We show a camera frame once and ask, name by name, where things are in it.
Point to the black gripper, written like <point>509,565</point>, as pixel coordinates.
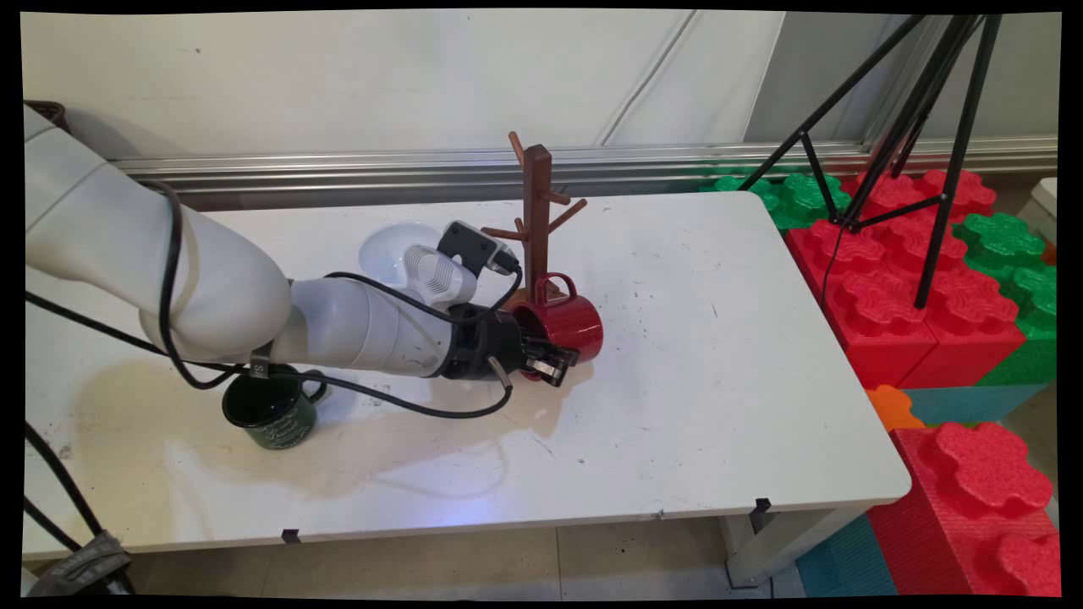
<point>482,342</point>

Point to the red enamel mug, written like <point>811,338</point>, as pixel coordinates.
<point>577,326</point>

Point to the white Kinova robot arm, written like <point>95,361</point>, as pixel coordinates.
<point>228,296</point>

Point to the brown wooden mug tree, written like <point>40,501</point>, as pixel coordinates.
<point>536,194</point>

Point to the white bowl with blue outside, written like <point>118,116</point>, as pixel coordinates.
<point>389,249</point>

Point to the dark green printed mug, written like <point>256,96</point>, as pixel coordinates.
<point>275,425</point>

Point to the green foam block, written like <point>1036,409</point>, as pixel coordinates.
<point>1028,279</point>
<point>795,196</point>

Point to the white table leg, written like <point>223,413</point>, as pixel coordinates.
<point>778,541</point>

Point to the red foam block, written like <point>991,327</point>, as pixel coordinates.
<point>973,326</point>
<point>956,190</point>
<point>973,507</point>
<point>871,296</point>

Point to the orange foam block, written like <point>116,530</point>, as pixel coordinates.
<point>893,406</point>

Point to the blue foam block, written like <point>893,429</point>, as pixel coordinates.
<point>973,402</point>
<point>846,562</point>

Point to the black tripod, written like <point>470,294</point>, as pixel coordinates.
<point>926,101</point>

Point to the white plastic box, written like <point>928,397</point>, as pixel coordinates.
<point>1045,207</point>

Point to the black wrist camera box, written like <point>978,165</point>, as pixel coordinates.
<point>470,245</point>

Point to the white ribbed camera mount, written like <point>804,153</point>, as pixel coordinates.
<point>436,275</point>

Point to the aluminium wall rail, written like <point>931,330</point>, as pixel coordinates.
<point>381,169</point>

